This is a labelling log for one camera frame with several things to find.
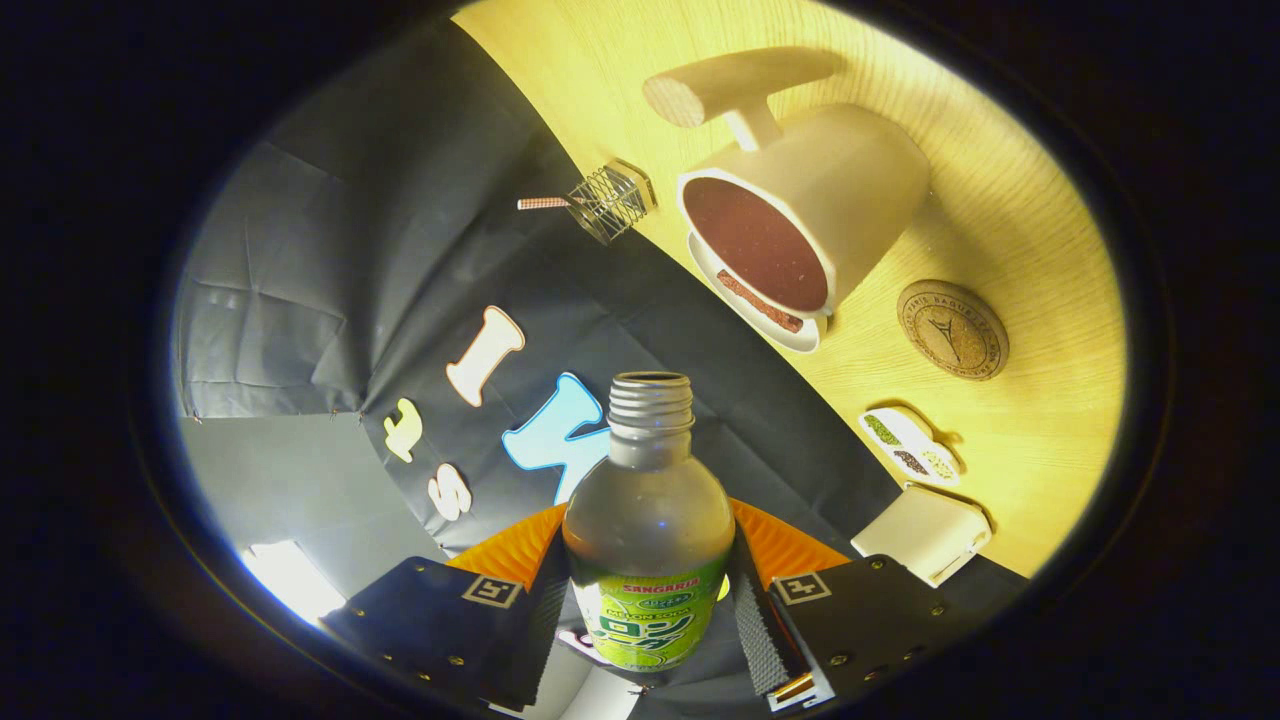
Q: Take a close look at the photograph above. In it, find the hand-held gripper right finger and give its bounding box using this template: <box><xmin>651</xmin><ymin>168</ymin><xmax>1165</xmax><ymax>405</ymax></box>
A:
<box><xmin>728</xmin><ymin>498</ymin><xmax>1001</xmax><ymax>713</ymax></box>

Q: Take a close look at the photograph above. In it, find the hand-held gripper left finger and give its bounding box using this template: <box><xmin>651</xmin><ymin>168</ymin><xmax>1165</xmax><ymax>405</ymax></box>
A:
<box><xmin>320</xmin><ymin>503</ymin><xmax>571</xmax><ymax>713</ymax></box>

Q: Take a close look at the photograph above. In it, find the silver bottle with green label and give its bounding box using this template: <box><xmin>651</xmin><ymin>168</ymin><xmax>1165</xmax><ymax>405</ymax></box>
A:
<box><xmin>562</xmin><ymin>371</ymin><xmax>737</xmax><ymax>673</ymax></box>

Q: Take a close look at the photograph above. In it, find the round cork coaster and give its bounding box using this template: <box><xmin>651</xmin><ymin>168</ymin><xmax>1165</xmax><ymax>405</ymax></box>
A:
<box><xmin>896</xmin><ymin>279</ymin><xmax>1011</xmax><ymax>382</ymax></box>

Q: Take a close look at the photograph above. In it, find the cream cup with wooden handle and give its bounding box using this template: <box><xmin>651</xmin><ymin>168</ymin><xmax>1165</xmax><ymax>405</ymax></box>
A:
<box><xmin>642</xmin><ymin>47</ymin><xmax>933</xmax><ymax>319</ymax></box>

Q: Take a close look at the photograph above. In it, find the white toaster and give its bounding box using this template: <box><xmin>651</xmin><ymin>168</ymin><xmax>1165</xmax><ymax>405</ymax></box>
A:
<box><xmin>850</xmin><ymin>483</ymin><xmax>994</xmax><ymax>589</ymax></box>

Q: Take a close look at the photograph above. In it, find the large bright ceiling light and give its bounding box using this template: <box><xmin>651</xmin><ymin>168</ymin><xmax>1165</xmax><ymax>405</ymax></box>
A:
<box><xmin>240</xmin><ymin>540</ymin><xmax>346</xmax><ymax>623</ymax></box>

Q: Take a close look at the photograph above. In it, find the white divided dish with beans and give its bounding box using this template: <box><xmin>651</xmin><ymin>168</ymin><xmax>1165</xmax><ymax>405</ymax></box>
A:
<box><xmin>858</xmin><ymin>405</ymin><xmax>963</xmax><ymax>489</ymax></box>

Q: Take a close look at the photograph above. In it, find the white oval plate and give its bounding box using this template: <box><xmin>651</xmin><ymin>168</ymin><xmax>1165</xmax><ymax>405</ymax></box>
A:
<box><xmin>686</xmin><ymin>232</ymin><xmax>823</xmax><ymax>355</ymax></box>

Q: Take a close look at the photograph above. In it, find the red-brown meat piece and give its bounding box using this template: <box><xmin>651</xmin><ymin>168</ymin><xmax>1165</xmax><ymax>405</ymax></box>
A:
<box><xmin>716</xmin><ymin>270</ymin><xmax>805</xmax><ymax>334</ymax></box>

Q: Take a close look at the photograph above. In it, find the wooden table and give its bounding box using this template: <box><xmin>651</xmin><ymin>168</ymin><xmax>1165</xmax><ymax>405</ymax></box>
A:
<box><xmin>450</xmin><ymin>0</ymin><xmax>1129</xmax><ymax>581</ymax></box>

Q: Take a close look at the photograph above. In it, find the wire basket holder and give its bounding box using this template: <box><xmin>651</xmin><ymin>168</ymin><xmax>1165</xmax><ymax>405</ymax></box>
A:
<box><xmin>567</xmin><ymin>158</ymin><xmax>658</xmax><ymax>246</ymax></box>

